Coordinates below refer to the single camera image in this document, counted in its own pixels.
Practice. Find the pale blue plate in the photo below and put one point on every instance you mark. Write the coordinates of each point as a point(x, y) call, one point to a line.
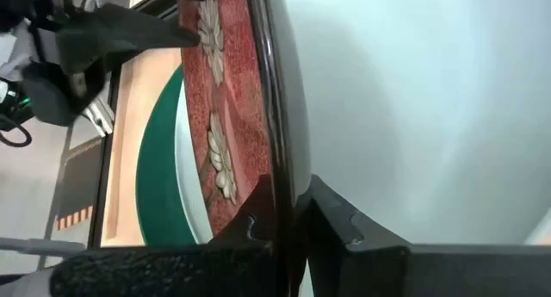
point(187, 159)

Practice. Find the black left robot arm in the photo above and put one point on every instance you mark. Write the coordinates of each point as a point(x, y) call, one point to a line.
point(17, 4)

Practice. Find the grey panel with orange stripes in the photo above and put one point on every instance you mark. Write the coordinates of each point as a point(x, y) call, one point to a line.
point(79, 181)

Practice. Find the green plate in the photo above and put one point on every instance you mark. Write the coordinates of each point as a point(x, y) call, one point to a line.
point(157, 181)

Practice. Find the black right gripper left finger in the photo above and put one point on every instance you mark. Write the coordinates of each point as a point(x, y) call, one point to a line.
point(172, 271)

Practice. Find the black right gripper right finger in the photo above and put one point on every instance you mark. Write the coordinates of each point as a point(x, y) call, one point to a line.
point(387, 271)

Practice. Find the grey metal bar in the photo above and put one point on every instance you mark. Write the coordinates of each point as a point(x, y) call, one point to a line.
point(43, 246)

